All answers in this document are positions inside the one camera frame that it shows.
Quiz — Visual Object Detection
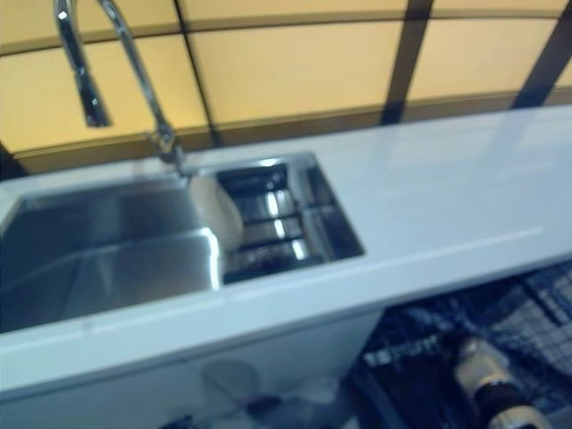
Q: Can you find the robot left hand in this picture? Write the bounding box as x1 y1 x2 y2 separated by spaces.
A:
159 414 198 429

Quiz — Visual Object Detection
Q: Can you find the beige round plate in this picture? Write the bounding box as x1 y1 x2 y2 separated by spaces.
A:
187 173 246 257

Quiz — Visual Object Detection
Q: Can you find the white cabinet door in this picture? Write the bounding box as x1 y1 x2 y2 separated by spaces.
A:
0 330 193 429
178 307 386 429

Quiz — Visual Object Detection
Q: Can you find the stainless steel sink basin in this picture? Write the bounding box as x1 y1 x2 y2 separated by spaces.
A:
0 151 367 335

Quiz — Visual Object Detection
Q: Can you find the black dish drying rack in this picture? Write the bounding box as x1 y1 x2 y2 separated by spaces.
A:
215 162 315 286

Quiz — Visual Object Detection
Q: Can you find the chrome gooseneck kitchen faucet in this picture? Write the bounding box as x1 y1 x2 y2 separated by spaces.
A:
52 0 188 174

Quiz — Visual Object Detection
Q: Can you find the dishwasher wire rack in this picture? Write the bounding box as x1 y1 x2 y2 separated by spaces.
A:
360 262 572 429

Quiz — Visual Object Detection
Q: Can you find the dark window frame grid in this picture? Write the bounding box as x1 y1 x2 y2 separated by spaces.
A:
0 0 572 181

